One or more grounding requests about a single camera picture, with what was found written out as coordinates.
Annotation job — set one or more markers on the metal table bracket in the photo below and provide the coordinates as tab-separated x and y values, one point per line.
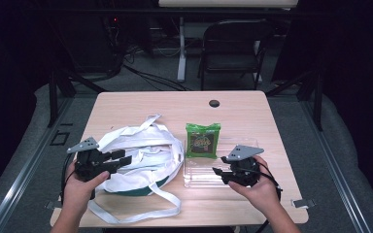
303	203
52	204

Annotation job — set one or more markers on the metal floor rail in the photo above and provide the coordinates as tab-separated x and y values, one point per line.
333	168
26	168

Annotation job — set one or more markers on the white desk leg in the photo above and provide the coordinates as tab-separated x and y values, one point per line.
182	58

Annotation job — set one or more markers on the person's left hand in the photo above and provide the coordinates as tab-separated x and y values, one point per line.
77	191

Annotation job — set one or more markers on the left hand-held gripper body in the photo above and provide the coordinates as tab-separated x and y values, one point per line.
89	163

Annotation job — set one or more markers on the black folding chair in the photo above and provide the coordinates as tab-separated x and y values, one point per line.
233	48

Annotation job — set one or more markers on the person's right hand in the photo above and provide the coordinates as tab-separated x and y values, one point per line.
259	194

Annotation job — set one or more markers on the green snack packet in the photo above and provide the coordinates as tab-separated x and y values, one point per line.
203	141

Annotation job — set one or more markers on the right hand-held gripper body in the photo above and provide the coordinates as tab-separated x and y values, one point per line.
244	170

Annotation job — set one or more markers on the white tote bag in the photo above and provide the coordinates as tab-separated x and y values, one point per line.
149	155

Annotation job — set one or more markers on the black metal stand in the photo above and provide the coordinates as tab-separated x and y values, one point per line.
318	100
53	97

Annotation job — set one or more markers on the clear plastic tray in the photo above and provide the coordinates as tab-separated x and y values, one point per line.
200	171

